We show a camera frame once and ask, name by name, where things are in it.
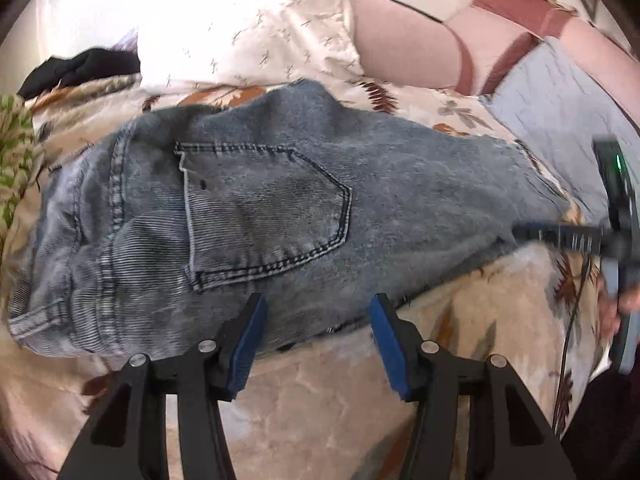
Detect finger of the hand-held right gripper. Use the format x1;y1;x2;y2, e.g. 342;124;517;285
512;221;613;256

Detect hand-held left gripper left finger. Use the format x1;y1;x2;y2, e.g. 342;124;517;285
57;292;268;480

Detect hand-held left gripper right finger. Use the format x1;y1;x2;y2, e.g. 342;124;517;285
369;293;583;480

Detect grey denim pants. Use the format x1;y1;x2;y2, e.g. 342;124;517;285
7;79;571;361

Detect person's right hand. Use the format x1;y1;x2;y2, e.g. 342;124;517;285
601;280;640;338

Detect leaf print blanket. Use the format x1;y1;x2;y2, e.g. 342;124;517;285
0;72;626;480

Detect light blue quilted cushion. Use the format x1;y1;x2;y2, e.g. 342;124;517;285
480;37;640;231

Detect person's dark clothing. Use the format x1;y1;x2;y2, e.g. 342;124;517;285
552;360;640;480

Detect pink padded headboard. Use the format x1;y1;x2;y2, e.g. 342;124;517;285
450;0;640;136

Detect pink bolster cushion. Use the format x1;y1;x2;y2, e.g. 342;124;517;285
350;0;476;96

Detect green white patterned blanket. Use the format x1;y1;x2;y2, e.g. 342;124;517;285
0;94;38;231

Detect white printed pillow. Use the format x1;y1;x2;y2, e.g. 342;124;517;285
137;0;366;93

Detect black cloth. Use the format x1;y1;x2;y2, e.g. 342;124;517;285
17;46;143;101

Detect thin black cable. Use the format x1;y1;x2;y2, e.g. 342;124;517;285
550;255;601;431

